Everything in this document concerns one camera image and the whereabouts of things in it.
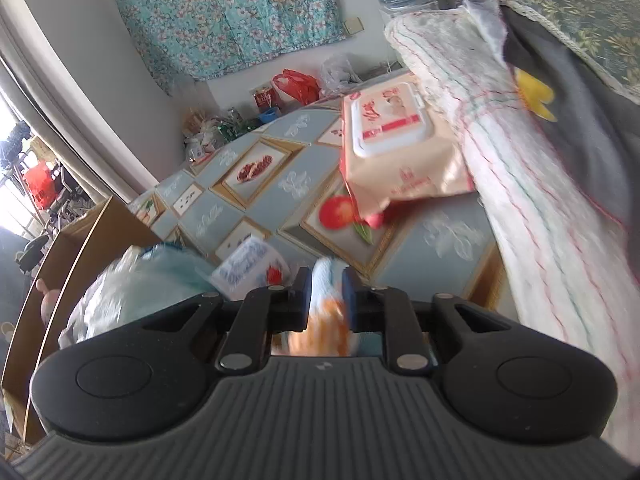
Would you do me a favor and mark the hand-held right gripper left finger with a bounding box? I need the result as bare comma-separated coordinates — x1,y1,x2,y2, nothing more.
140,266,313,372

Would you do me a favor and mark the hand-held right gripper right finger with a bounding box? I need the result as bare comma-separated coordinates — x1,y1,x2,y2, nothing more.
341,266,523,375

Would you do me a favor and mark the orange striped soft cloth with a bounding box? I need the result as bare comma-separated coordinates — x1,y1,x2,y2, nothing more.
272,255,386,358

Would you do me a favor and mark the white blue-print tissue packet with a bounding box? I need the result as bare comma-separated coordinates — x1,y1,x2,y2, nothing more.
209,235,291,301

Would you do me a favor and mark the brown cardboard box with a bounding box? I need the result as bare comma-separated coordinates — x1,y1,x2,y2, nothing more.
0,195,166,446

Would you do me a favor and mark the pink plush doll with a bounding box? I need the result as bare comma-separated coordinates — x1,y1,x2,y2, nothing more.
35,277,61,326

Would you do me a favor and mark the fruit print tablecloth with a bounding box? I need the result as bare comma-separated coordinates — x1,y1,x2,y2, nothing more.
127,95,506,311

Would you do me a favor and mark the pink wet wipes pack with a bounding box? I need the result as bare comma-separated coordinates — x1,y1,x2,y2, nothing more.
339,74,476,228

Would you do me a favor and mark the white plastic bag green print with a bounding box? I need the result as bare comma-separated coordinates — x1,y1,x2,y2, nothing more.
57,242,221,351

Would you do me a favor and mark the white quilted blanket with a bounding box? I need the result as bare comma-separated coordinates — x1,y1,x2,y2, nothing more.
384,0,640,401

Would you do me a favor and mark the red food packet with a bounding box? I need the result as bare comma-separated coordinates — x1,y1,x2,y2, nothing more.
250,85,275,111

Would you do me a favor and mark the red plastic bag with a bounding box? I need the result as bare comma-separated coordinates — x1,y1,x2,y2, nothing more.
271,68,322,107

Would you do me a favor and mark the clear plastic bag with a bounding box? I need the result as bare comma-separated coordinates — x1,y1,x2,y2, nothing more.
320,55,362,96

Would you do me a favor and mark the red shopping bag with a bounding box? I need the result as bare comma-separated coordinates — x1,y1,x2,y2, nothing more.
22,160,57,211

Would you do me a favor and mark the grey cloth yellow patch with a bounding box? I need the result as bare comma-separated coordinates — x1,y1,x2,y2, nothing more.
502,2,640,231

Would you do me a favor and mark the cream curtain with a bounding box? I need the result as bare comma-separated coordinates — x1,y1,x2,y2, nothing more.
0,10,146,206

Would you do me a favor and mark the green floral pillow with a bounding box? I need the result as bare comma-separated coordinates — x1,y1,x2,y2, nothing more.
507,0,640,101

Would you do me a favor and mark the teal floral wall cloth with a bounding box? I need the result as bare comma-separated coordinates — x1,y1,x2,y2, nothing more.
102,0,346,96

